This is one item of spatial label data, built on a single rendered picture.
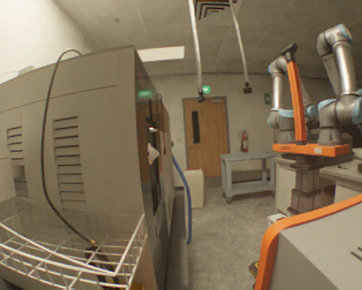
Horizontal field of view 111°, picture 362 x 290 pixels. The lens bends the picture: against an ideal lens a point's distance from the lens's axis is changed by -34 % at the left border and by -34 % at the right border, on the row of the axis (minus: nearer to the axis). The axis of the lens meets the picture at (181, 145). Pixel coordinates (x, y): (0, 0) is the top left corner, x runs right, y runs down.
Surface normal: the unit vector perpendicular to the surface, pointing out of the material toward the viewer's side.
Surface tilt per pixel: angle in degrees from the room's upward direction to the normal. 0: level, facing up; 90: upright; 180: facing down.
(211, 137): 90
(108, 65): 90
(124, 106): 90
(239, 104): 90
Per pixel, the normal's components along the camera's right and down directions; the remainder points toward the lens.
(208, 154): 0.00, 0.04
